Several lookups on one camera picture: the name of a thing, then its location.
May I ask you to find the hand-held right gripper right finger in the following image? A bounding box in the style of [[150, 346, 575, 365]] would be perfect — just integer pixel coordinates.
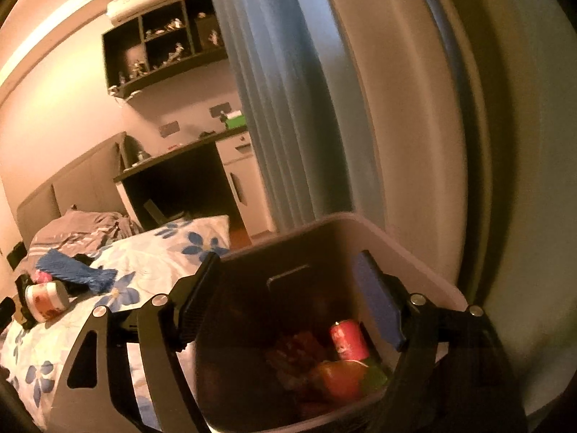
[[354, 250, 528, 433]]

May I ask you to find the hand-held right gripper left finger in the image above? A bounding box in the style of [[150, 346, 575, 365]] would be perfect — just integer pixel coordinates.
[[49, 252, 221, 433]]

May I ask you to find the red printed paper cup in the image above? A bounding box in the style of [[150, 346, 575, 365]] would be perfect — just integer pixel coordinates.
[[329, 319, 371, 362], [316, 360, 367, 400]]

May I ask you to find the grey plastic bin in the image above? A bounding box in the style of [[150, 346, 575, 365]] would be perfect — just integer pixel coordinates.
[[194, 211, 470, 433]]

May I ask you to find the red and white plastic bag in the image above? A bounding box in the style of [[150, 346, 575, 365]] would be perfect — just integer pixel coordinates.
[[266, 330, 330, 391]]

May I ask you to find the blue knitted cloth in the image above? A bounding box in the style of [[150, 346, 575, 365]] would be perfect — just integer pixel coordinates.
[[36, 249, 119, 294]]

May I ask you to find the white and red jar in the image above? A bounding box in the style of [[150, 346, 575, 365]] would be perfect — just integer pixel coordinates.
[[25, 280, 70, 323]]

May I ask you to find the white blue floral blanket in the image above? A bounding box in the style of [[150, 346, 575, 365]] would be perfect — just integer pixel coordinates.
[[0, 214, 230, 433]]

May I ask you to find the dark desk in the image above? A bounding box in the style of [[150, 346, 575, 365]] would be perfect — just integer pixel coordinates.
[[113, 124, 251, 231]]

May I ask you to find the white drawer cabinet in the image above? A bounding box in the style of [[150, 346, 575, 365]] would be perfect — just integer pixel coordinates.
[[215, 132, 260, 235]]

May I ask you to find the grey padded headboard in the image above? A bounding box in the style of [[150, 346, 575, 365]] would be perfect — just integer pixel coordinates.
[[17, 132, 129, 246]]

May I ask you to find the black bedside box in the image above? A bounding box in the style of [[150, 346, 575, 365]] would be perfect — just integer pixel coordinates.
[[6, 241, 28, 268]]

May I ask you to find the blue curtain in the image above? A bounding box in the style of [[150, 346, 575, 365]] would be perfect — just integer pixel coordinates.
[[205, 0, 388, 235]]

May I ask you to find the collection of small figurines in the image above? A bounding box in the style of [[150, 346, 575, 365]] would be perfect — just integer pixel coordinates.
[[108, 9, 224, 91]]

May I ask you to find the white cable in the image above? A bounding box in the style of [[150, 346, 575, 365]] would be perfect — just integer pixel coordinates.
[[108, 86, 146, 101]]

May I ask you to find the dark wall shelf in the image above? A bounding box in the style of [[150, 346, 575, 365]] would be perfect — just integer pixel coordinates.
[[101, 0, 228, 100]]

